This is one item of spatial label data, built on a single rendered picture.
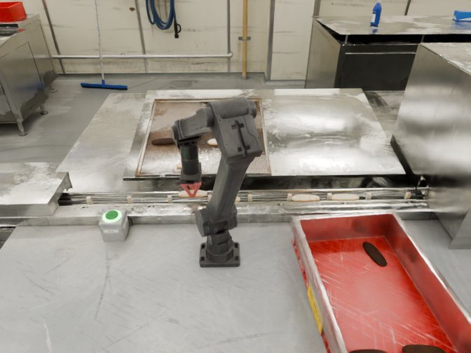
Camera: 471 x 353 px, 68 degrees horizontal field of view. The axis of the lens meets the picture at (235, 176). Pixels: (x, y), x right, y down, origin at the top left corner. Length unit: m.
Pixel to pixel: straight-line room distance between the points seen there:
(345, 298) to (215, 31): 4.12
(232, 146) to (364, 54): 2.30
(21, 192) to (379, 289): 1.15
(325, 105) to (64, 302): 1.29
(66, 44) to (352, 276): 4.70
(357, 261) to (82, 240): 0.85
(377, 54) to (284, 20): 1.81
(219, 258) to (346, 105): 1.00
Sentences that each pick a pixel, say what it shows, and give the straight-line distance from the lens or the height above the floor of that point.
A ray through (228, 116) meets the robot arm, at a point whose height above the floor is 1.33.
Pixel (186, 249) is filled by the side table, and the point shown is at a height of 0.82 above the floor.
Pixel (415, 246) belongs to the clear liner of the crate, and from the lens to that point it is 1.09.
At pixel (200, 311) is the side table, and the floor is 0.82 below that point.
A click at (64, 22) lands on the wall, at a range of 5.15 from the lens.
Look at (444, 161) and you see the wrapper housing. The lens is 1.27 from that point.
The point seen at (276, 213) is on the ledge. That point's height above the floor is 0.86.
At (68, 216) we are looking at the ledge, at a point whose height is 0.86.
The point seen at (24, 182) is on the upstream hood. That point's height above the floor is 0.92.
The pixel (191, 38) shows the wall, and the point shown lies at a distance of 4.81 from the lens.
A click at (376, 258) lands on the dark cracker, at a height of 0.83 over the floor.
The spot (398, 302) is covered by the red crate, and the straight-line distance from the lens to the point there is 1.07.
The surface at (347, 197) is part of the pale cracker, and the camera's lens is 1.29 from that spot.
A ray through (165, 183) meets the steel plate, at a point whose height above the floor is 0.82.
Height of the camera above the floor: 1.63
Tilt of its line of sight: 35 degrees down
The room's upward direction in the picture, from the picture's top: straight up
